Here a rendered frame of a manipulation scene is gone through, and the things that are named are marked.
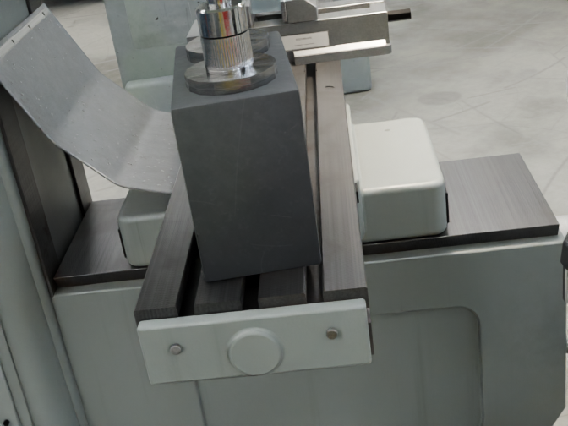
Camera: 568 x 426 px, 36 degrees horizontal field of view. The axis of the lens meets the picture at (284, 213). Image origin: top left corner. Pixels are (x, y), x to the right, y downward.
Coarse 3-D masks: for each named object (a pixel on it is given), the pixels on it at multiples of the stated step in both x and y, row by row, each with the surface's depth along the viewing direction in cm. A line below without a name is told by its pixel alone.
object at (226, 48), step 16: (240, 16) 81; (208, 32) 81; (224, 32) 81; (240, 32) 82; (208, 48) 82; (224, 48) 82; (240, 48) 82; (208, 64) 83; (224, 64) 82; (240, 64) 83
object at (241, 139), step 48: (192, 48) 93; (192, 96) 82; (240, 96) 80; (288, 96) 80; (192, 144) 82; (240, 144) 82; (288, 144) 82; (192, 192) 84; (240, 192) 84; (288, 192) 85; (240, 240) 86; (288, 240) 87
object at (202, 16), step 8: (232, 0) 83; (240, 0) 82; (200, 8) 81; (208, 8) 81; (216, 8) 81; (224, 8) 80; (232, 8) 80; (240, 8) 81; (200, 16) 81; (208, 16) 81; (216, 16) 80; (224, 16) 80; (232, 16) 81
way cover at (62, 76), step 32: (32, 32) 137; (64, 32) 148; (0, 64) 122; (32, 64) 131; (64, 64) 141; (32, 96) 126; (64, 96) 135; (96, 96) 144; (128, 96) 152; (64, 128) 129; (96, 128) 135; (128, 128) 143; (160, 128) 148; (96, 160) 128; (128, 160) 134; (160, 160) 136; (160, 192) 127
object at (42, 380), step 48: (0, 0) 129; (0, 96) 124; (0, 144) 124; (48, 144) 143; (0, 192) 125; (48, 192) 140; (0, 240) 127; (48, 240) 137; (0, 288) 130; (48, 288) 135; (0, 336) 133; (48, 336) 137; (0, 384) 136; (48, 384) 138
